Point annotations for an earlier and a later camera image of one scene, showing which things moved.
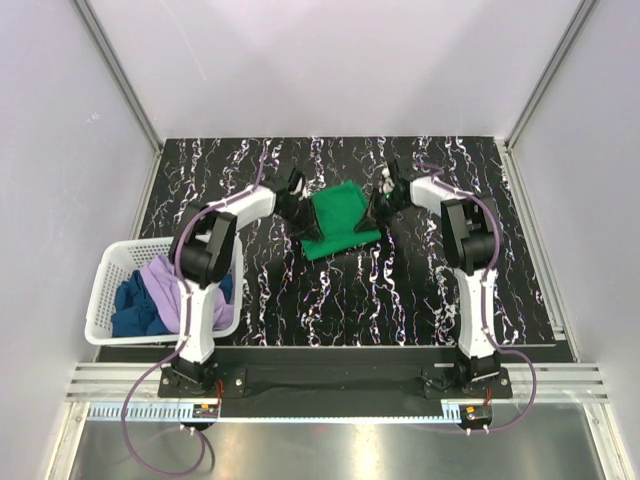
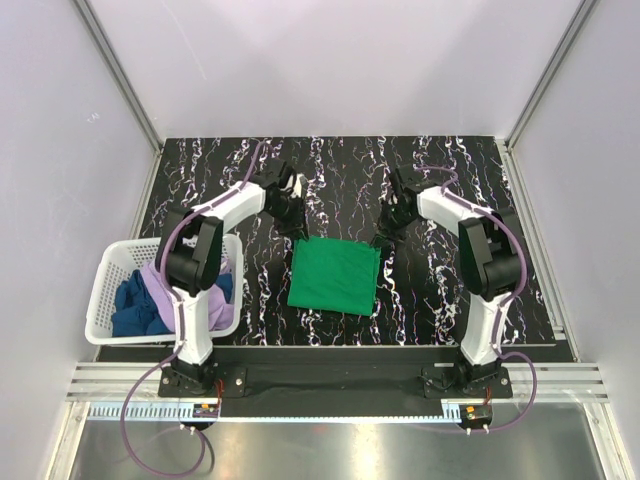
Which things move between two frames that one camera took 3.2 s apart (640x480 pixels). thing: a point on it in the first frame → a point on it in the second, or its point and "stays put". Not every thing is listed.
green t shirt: (339, 209) → (335, 274)
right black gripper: (372, 219) → (388, 234)
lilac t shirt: (164, 280) stays put
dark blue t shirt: (135, 313) stays put
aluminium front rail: (560, 383) stays put
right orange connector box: (476, 413) stays put
